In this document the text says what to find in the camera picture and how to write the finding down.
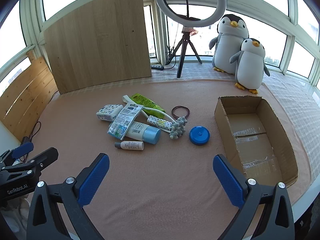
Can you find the white fuzzy cloth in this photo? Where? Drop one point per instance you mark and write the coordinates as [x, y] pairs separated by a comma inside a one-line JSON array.
[[17, 215]]

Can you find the small penguin plush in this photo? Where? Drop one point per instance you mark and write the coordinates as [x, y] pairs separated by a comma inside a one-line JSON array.
[[250, 67]]

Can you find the green tube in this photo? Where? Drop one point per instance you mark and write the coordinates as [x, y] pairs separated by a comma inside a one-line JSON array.
[[145, 101]]

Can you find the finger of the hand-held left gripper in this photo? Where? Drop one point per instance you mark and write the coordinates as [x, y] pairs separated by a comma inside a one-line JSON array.
[[46, 156], [23, 148]]

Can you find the light wooden board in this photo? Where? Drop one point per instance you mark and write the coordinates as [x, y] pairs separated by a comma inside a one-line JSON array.
[[97, 42]]

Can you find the white window frame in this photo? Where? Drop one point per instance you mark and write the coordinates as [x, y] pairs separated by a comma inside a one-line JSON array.
[[292, 7]]

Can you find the large penguin plush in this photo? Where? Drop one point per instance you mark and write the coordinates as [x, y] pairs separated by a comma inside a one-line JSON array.
[[226, 45]]

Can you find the white printed tissue pack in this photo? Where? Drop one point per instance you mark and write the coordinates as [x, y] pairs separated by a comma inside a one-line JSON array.
[[107, 111]]

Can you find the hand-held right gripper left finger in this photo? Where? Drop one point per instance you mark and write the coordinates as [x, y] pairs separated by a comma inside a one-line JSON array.
[[93, 180]]

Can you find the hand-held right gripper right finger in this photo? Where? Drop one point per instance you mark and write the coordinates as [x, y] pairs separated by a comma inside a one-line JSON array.
[[228, 180]]

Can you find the white checked cloth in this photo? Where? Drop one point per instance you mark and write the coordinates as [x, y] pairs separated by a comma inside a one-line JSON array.
[[287, 92]]

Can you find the pine wood panel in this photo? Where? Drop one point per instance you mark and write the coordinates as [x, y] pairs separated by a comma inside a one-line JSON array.
[[27, 92]]

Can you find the brown cardboard box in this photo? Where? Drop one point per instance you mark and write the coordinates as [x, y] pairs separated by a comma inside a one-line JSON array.
[[252, 130]]

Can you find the white bottle with blue cap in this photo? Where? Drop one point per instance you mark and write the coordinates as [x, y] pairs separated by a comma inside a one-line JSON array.
[[140, 130]]

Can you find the grey pompom scrunchie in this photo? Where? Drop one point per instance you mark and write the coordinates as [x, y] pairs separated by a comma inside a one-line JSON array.
[[176, 128]]

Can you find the blue round case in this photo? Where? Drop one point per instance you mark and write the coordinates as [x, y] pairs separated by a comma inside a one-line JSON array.
[[199, 135]]

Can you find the small white bottle grey cap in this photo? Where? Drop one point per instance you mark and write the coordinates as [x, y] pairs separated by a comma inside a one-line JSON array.
[[132, 145]]

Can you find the white packet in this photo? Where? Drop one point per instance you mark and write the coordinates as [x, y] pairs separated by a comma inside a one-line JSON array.
[[123, 120]]

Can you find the white plastic shoehorn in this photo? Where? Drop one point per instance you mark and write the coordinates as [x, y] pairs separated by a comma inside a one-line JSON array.
[[125, 99]]

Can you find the pink blanket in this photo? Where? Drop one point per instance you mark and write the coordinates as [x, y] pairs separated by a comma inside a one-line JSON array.
[[155, 180]]

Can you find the white patterned pouch yellow print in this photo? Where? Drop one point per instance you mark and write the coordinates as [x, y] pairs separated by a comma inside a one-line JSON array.
[[157, 122]]

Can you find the black inline remote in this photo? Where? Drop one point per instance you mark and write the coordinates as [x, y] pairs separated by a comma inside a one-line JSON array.
[[157, 67]]

